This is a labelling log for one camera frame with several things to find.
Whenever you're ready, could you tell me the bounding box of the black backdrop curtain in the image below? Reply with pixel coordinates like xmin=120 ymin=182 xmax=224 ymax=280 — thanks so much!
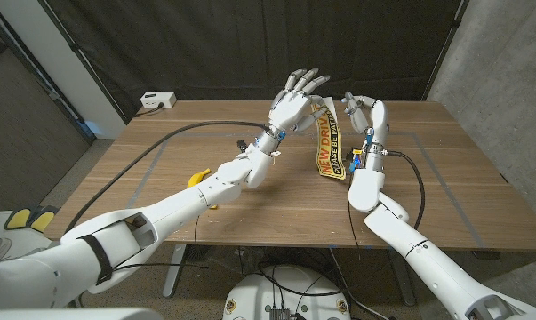
xmin=40 ymin=0 xmax=471 ymax=121

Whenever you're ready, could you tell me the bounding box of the yellow black slipper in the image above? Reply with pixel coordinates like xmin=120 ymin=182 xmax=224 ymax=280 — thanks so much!
xmin=4 ymin=207 xmax=32 ymax=230
xmin=30 ymin=204 xmax=59 ymax=232

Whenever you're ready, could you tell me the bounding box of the black backdrop stand pole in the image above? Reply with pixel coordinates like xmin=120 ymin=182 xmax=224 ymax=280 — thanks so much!
xmin=421 ymin=0 xmax=471 ymax=101
xmin=38 ymin=0 xmax=129 ymax=124

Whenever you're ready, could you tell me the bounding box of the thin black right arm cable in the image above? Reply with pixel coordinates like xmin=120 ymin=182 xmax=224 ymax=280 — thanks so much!
xmin=346 ymin=175 xmax=362 ymax=259

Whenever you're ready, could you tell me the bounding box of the grey table leg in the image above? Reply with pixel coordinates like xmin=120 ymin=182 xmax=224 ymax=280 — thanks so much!
xmin=163 ymin=244 xmax=187 ymax=298
xmin=387 ymin=248 xmax=418 ymax=307

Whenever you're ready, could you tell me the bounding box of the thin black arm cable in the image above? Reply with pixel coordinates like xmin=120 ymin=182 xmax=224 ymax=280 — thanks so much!
xmin=109 ymin=212 xmax=209 ymax=271
xmin=346 ymin=175 xmax=362 ymax=259

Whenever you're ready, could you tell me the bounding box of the yellow toy banana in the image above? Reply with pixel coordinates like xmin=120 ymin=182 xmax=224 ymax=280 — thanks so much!
xmin=187 ymin=167 xmax=219 ymax=210

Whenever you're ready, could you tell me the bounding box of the yellow new driver bumper sticker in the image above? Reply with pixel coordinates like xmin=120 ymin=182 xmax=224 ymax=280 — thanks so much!
xmin=315 ymin=96 xmax=348 ymax=181

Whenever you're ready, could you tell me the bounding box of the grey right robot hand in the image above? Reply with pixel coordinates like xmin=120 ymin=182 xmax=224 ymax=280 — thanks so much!
xmin=340 ymin=91 xmax=390 ymax=155

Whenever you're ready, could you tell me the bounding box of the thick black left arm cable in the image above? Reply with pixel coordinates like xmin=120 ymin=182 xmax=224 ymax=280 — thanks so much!
xmin=64 ymin=120 xmax=273 ymax=235

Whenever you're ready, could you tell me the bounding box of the white power box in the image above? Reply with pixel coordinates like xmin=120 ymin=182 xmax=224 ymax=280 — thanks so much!
xmin=140 ymin=92 xmax=178 ymax=109

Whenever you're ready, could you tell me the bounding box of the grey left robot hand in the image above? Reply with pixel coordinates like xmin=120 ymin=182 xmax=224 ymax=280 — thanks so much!
xmin=267 ymin=67 xmax=332 ymax=140

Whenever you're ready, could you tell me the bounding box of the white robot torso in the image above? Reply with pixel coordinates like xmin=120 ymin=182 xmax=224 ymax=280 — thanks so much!
xmin=222 ymin=265 xmax=352 ymax=320

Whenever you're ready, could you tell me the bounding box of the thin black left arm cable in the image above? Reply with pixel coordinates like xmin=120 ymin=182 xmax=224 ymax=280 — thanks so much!
xmin=109 ymin=212 xmax=209 ymax=271

